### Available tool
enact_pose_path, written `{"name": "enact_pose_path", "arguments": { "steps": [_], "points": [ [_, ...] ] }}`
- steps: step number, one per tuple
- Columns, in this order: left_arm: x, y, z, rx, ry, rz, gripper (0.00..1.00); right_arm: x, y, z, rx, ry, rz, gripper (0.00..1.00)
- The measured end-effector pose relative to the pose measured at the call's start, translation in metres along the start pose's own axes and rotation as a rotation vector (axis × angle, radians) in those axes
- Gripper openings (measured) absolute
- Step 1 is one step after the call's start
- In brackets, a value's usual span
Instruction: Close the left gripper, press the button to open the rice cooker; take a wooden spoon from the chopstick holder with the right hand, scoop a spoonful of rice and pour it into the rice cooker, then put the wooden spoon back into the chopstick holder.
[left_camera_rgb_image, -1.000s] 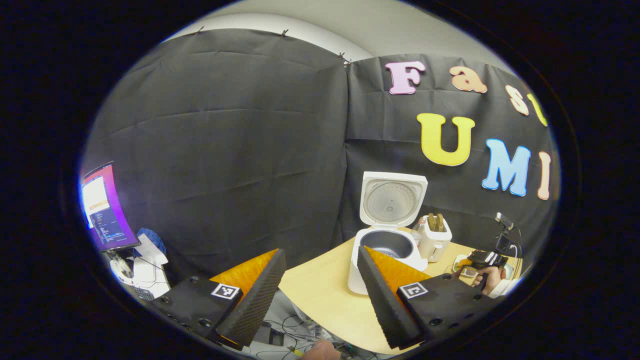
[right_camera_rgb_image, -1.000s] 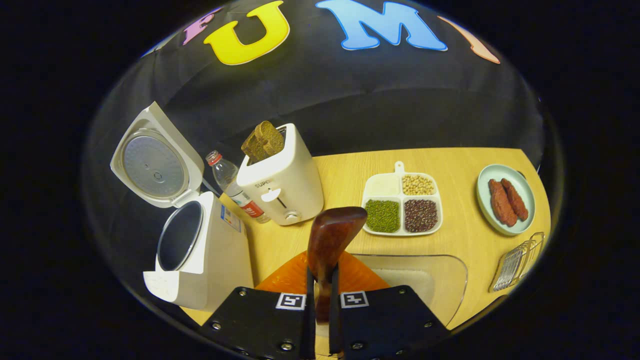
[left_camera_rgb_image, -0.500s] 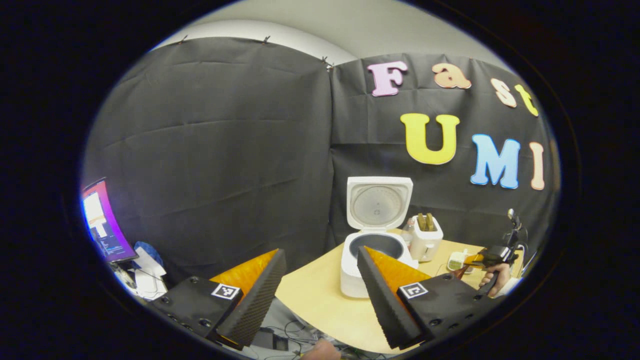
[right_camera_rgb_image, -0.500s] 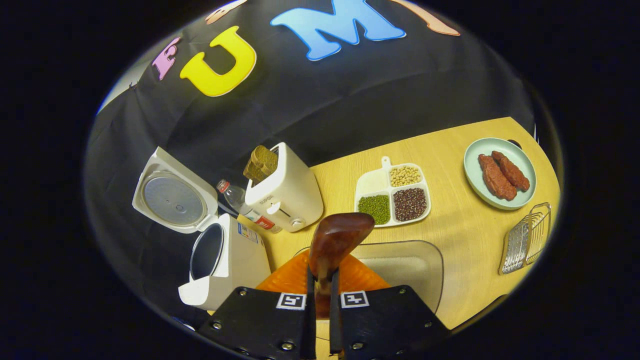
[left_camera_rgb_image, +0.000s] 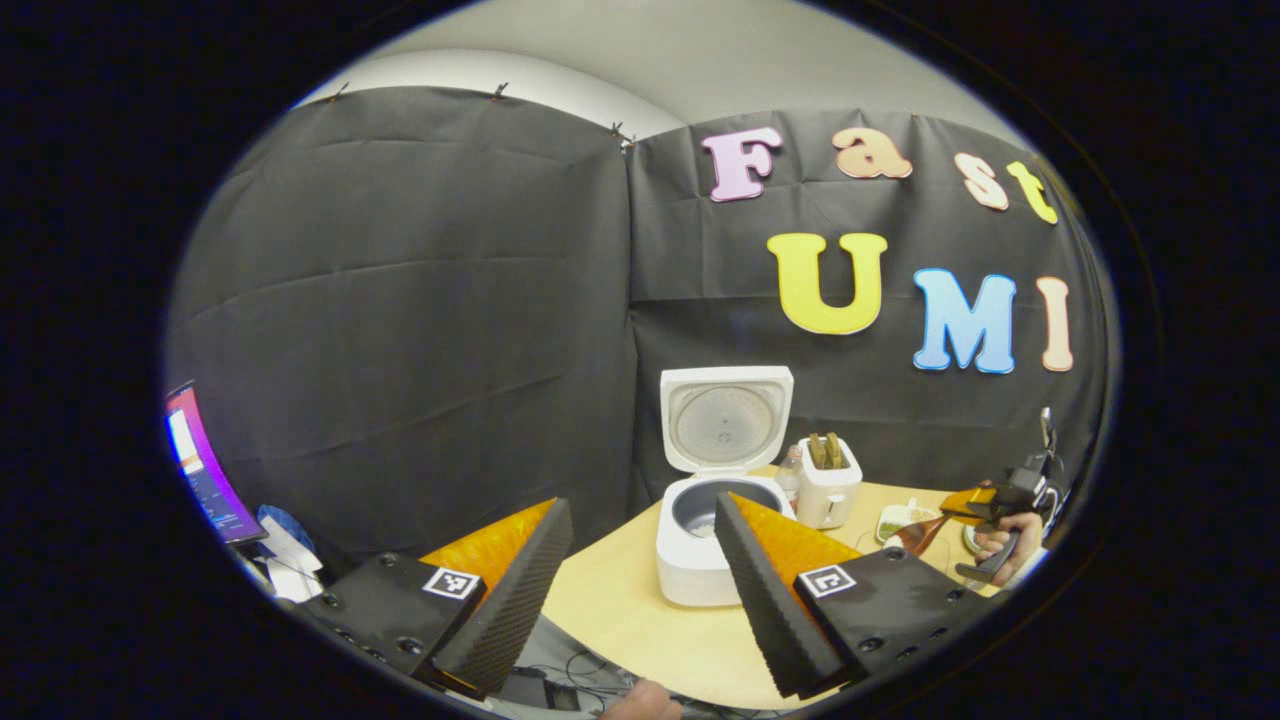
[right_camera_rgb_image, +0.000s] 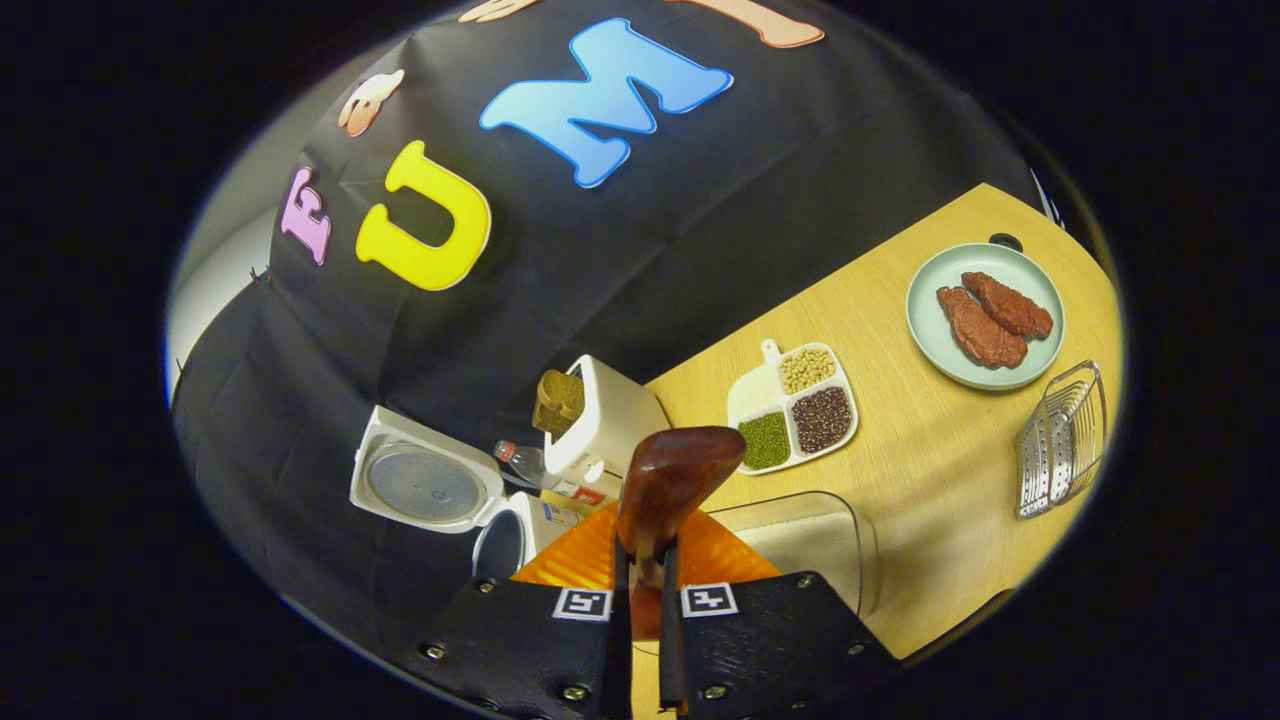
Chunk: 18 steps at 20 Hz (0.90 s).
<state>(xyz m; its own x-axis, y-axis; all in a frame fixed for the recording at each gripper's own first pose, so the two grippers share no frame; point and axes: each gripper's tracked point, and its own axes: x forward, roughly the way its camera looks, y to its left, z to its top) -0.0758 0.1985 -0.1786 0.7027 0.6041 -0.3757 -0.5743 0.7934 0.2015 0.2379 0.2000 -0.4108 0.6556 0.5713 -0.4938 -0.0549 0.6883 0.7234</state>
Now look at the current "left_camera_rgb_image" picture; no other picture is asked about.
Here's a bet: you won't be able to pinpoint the computer monitor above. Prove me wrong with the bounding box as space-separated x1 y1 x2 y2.
165 380 267 546

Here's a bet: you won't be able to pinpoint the brown wooden spoon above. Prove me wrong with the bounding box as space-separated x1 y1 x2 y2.
890 510 986 558

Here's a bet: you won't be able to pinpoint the white rice cooker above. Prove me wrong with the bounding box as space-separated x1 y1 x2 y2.
655 365 796 608

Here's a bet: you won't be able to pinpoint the white paper sheets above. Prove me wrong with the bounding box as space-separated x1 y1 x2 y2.
255 518 327 604

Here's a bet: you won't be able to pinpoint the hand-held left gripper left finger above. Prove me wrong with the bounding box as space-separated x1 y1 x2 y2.
300 497 575 699

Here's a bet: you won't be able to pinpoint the black cables bundle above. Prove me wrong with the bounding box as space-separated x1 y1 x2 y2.
495 620 641 713

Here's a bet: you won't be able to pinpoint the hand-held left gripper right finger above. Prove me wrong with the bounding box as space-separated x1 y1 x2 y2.
713 491 1001 701

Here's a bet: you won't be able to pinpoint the clear bottle red label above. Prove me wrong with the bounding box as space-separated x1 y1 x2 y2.
775 445 804 511

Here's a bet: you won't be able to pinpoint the white toaster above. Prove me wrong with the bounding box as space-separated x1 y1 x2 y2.
795 436 863 531

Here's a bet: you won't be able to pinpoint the white divided grain dish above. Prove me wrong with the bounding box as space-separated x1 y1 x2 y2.
876 497 943 546

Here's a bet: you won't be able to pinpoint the blue cloth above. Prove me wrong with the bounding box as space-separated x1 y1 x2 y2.
258 504 317 551

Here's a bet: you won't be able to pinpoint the black backdrop cloth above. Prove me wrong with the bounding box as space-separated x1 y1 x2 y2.
165 85 1111 561

